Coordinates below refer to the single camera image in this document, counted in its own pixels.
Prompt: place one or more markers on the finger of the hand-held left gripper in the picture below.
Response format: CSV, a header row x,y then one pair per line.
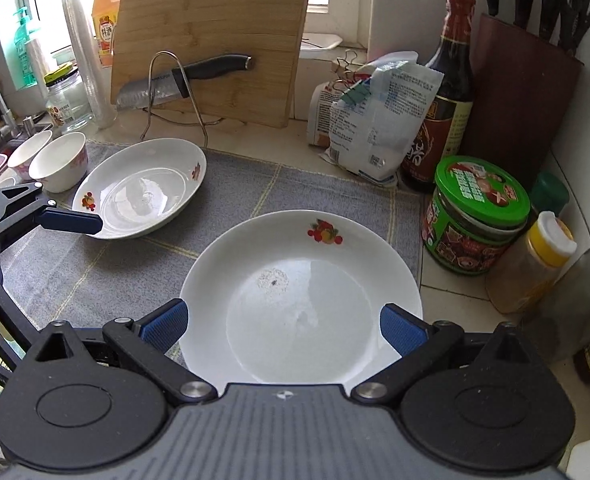
x,y
10,307
70,221

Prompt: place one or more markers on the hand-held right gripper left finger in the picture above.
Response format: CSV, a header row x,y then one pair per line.
x,y
162,325

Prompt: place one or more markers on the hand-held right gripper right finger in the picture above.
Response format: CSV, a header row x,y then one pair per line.
x,y
402,332

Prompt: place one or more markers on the white floral bowl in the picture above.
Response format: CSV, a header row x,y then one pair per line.
x,y
2,183
25,150
57,160

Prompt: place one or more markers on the white fruit-print plate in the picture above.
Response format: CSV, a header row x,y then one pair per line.
x,y
140,190
300,310

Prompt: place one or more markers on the grey and teal towel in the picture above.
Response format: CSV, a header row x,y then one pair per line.
x,y
125,270

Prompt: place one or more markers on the metal soap dispenser pump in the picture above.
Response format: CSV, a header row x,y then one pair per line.
x,y
34,122

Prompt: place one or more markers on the glass jar yellow-green lid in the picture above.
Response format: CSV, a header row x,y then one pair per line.
x,y
67,105

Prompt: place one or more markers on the yellow-cap spice jar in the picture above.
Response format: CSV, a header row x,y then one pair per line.
x,y
520,270

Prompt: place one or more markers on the green-lid sauce jar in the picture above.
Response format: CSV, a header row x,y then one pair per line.
x,y
475,195

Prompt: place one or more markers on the clear cling film roll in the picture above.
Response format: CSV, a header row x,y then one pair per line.
x,y
87,60

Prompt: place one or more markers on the grey glass bottle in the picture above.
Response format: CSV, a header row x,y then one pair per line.
x,y
575,300

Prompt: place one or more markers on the green dish soap bottle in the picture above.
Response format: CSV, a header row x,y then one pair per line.
x,y
25,45

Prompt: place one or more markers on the dark green cap jar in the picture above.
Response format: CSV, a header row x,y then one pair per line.
x,y
550,192

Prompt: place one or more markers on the orange cooking wine bottle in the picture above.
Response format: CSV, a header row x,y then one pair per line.
x,y
106,20

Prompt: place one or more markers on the white printed plastic bag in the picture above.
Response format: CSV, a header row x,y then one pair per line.
x,y
385,120

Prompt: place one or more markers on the red-print plastic bag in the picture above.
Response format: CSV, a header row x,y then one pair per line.
x,y
320,115

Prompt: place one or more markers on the green binder clip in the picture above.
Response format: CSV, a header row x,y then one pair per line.
x,y
357,91

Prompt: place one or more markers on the bamboo cutting board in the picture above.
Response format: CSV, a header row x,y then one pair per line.
x,y
215,10

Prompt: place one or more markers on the dark brown knife block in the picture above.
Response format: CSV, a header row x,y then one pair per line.
x,y
520,100

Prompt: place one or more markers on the dark soy sauce bottle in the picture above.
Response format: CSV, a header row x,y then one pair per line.
x,y
445,60

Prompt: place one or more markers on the metal binder clip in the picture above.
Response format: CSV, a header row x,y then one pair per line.
x,y
347,60

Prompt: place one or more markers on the white tray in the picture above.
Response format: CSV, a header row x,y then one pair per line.
x,y
320,42

